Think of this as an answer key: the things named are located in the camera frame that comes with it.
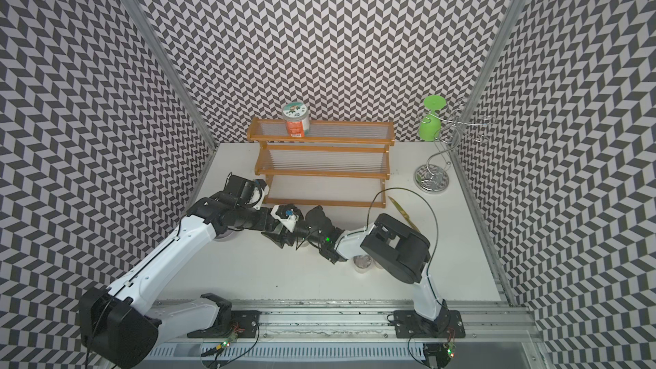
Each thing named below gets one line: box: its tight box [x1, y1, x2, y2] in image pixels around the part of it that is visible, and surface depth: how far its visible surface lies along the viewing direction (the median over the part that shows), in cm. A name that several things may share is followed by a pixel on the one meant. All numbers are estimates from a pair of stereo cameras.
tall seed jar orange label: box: [281, 101, 311, 138], surface depth 80 cm
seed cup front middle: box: [352, 254, 374, 274], surface depth 80 cm
